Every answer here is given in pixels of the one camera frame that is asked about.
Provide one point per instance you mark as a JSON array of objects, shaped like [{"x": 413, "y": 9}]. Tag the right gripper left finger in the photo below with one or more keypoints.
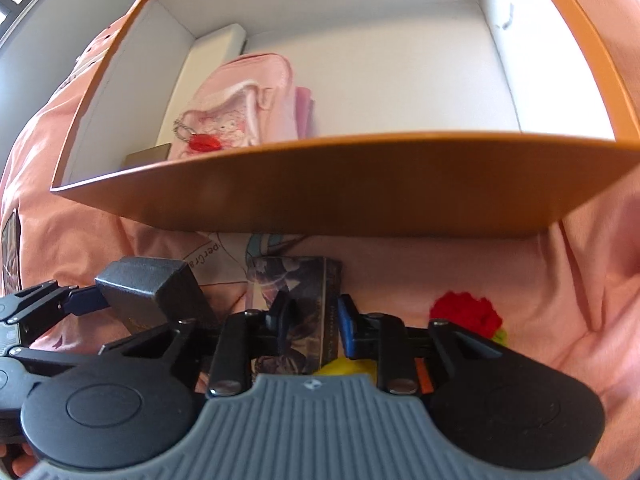
[{"x": 245, "y": 337}]

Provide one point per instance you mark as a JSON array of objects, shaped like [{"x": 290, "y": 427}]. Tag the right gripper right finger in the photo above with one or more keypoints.
[{"x": 382, "y": 338}]

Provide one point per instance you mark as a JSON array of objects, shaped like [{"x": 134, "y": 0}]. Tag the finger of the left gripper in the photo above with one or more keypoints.
[
  {"x": 162, "y": 343},
  {"x": 35, "y": 310}
]

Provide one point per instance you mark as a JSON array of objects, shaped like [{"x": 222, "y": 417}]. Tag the illustrated card box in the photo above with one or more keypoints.
[{"x": 313, "y": 284}]

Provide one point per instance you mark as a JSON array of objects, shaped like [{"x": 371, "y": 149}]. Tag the orange crochet carrot toy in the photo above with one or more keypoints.
[{"x": 477, "y": 315}]

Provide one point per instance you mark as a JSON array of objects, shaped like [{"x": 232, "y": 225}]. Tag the pink plush pouch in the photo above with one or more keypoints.
[{"x": 246, "y": 102}]

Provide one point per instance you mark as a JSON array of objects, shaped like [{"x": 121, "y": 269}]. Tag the pink rectangular case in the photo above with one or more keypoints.
[{"x": 303, "y": 110}]

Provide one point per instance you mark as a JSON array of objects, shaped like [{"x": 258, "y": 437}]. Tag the black box gold lettering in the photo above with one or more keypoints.
[{"x": 149, "y": 292}]

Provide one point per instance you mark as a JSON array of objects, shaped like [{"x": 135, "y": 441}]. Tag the left human hand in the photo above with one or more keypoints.
[{"x": 18, "y": 459}]

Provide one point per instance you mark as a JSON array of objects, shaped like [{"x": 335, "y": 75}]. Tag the photo card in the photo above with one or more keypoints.
[{"x": 10, "y": 254}]

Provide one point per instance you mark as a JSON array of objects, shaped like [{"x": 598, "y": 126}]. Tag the pink patterned duvet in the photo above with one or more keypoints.
[{"x": 568, "y": 297}]

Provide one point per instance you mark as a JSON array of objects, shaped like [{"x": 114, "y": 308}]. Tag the orange cardboard box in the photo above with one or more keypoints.
[{"x": 431, "y": 117}]

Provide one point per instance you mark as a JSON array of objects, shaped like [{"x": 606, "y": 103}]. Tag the white small box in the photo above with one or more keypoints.
[{"x": 206, "y": 54}]

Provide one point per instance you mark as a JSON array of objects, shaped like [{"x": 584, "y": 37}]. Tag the red heart keychain charm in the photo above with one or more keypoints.
[{"x": 195, "y": 141}]

